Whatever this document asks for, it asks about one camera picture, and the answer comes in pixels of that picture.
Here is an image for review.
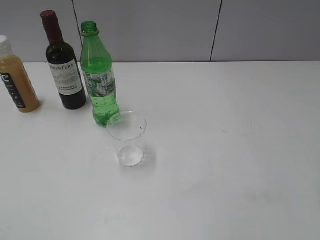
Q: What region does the transparent plastic cup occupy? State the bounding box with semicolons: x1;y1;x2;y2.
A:
106;111;148;167

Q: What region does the orange juice bottle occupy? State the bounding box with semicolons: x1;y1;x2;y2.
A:
0;35;40;113

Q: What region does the green sprite bottle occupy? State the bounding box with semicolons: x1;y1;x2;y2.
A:
80;21;120;127

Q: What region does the red wine bottle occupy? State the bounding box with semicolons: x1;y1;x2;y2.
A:
40;10;87;110

